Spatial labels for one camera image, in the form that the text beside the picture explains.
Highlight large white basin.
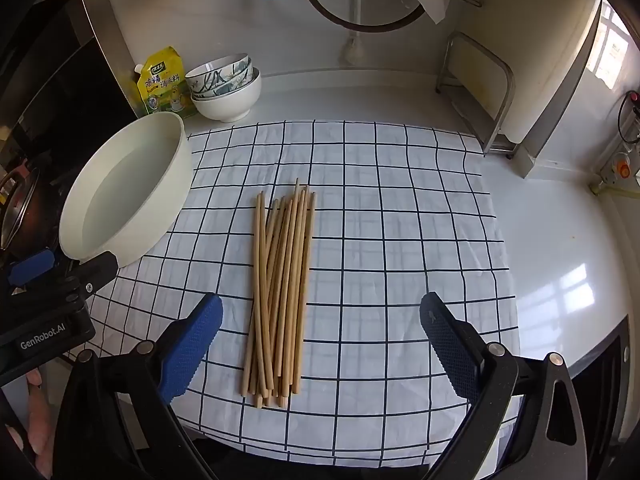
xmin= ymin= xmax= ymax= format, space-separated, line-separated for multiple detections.
xmin=58 ymin=111 xmax=193 ymax=267

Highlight white black-checked cloth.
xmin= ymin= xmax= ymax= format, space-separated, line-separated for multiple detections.
xmin=65 ymin=120 xmax=521 ymax=461

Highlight pot with metal lid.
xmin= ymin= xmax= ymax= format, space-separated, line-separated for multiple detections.
xmin=0 ymin=160 xmax=61 ymax=261

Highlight metal rack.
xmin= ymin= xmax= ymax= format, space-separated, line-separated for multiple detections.
xmin=434 ymin=30 xmax=516 ymax=160

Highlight stack of ceramic bowls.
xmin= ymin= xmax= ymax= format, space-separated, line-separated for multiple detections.
xmin=191 ymin=67 xmax=262 ymax=123

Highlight bunch of wooden chopsticks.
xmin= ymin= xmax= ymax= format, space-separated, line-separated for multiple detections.
xmin=240 ymin=177 xmax=318 ymax=408

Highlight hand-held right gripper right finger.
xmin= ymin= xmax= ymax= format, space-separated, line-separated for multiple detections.
xmin=419 ymin=291 xmax=588 ymax=480

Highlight yellow seasoning pouch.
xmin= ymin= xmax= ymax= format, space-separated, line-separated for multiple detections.
xmin=133 ymin=46 xmax=198 ymax=120

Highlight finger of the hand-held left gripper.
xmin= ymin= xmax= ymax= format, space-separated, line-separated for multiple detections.
xmin=0 ymin=250 xmax=66 ymax=290
xmin=64 ymin=251 xmax=119 ymax=302

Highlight leaf-patterned bowl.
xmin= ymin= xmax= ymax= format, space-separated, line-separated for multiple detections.
xmin=185 ymin=53 xmax=252 ymax=93
xmin=190 ymin=65 xmax=257 ymax=101

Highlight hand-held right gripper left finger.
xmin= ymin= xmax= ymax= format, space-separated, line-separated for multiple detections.
xmin=52 ymin=292 xmax=224 ymax=480

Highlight person's left hand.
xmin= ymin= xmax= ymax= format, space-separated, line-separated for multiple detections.
xmin=5 ymin=367 xmax=57 ymax=466

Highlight wall socket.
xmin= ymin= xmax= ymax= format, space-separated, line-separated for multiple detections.
xmin=600 ymin=150 xmax=638 ymax=186

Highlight window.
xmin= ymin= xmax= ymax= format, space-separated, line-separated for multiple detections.
xmin=585 ymin=0 xmax=631 ymax=91

